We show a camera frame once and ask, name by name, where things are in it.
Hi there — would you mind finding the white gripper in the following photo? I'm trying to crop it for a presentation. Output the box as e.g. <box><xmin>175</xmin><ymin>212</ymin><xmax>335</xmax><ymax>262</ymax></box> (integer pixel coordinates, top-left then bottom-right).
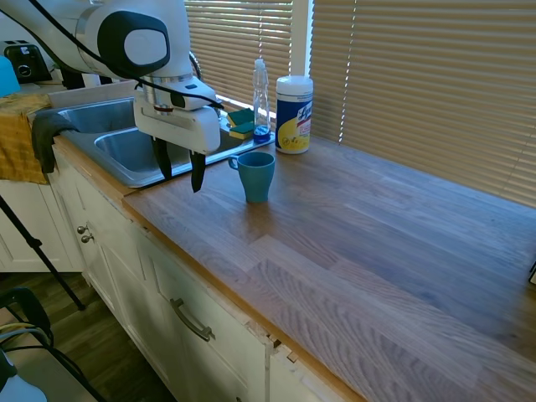
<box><xmin>133</xmin><ymin>86</ymin><xmax>222</xmax><ymax>194</ymax></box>

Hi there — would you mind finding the blue mug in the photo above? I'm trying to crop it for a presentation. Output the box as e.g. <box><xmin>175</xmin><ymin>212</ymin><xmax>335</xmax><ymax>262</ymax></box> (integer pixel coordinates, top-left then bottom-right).
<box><xmin>227</xmin><ymin>151</ymin><xmax>276</xmax><ymax>204</ymax></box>

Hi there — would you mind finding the stainless steel double sink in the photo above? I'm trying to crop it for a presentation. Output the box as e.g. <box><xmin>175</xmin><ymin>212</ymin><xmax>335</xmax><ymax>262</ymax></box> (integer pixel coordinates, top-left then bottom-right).
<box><xmin>48</xmin><ymin>95</ymin><xmax>277</xmax><ymax>190</ymax></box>

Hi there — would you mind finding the yellow green sponge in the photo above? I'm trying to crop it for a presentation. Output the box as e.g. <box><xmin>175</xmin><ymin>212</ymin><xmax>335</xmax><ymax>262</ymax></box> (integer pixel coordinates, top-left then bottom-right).
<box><xmin>228</xmin><ymin>121</ymin><xmax>255</xmax><ymax>142</ymax></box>
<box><xmin>226</xmin><ymin>108</ymin><xmax>255</xmax><ymax>127</ymax></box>

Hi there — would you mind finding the clear dish soap bottle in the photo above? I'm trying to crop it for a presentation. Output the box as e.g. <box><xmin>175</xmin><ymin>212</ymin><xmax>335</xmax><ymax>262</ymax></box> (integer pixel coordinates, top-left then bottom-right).
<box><xmin>251</xmin><ymin>58</ymin><xmax>273</xmax><ymax>145</ymax></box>

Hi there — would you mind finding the white kitchen cabinet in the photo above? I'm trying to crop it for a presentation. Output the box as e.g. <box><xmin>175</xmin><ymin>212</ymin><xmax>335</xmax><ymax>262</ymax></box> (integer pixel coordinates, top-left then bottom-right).
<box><xmin>0</xmin><ymin>144</ymin><xmax>332</xmax><ymax>402</ymax></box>

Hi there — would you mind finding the Lysol wipes canister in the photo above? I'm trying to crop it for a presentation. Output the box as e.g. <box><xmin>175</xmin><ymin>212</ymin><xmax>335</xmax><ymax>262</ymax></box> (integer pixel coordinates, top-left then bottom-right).
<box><xmin>275</xmin><ymin>75</ymin><xmax>315</xmax><ymax>156</ymax></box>

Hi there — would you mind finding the grey dish cloth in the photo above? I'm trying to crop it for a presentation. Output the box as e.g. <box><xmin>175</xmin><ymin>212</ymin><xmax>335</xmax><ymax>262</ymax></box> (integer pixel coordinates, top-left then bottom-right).
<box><xmin>32</xmin><ymin>109</ymin><xmax>81</xmax><ymax>175</ymax></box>

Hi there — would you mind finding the narrow beige window blind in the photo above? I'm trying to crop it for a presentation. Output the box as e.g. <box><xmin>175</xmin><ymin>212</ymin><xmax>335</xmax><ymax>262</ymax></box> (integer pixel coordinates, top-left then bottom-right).
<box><xmin>183</xmin><ymin>0</ymin><xmax>295</xmax><ymax>111</ymax></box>

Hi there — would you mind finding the black tripod leg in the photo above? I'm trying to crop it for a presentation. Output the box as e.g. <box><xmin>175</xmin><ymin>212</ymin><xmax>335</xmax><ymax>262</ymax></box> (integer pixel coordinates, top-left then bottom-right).
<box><xmin>0</xmin><ymin>193</ymin><xmax>87</xmax><ymax>312</ymax></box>

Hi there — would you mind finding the yellow towel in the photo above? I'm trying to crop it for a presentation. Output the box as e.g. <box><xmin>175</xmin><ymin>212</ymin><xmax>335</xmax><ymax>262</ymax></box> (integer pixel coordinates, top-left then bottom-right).
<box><xmin>0</xmin><ymin>93</ymin><xmax>54</xmax><ymax>186</ymax></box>

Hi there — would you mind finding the black toaster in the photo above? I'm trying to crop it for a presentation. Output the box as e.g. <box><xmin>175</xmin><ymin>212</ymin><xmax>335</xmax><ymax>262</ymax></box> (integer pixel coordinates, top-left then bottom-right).
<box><xmin>3</xmin><ymin>39</ymin><xmax>54</xmax><ymax>84</ymax></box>

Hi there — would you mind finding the wide beige window blind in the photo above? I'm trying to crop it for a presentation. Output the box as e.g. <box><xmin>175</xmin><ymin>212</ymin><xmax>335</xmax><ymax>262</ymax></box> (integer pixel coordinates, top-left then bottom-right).
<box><xmin>310</xmin><ymin>0</ymin><xmax>536</xmax><ymax>209</ymax></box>

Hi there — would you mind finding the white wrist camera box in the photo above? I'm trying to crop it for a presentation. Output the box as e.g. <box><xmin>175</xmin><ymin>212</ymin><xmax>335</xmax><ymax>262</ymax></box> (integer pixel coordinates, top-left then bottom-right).
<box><xmin>168</xmin><ymin>80</ymin><xmax>224</xmax><ymax>112</ymax></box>

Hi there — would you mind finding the metal drawer bar handle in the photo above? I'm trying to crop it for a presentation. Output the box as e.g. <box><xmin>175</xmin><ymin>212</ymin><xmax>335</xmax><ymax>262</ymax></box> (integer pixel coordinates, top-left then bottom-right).
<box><xmin>168</xmin><ymin>297</ymin><xmax>216</xmax><ymax>343</ymax></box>

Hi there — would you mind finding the black cart frame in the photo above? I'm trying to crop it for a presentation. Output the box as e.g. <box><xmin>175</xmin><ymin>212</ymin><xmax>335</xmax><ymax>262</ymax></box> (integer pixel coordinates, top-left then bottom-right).
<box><xmin>0</xmin><ymin>286</ymin><xmax>106</xmax><ymax>402</ymax></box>

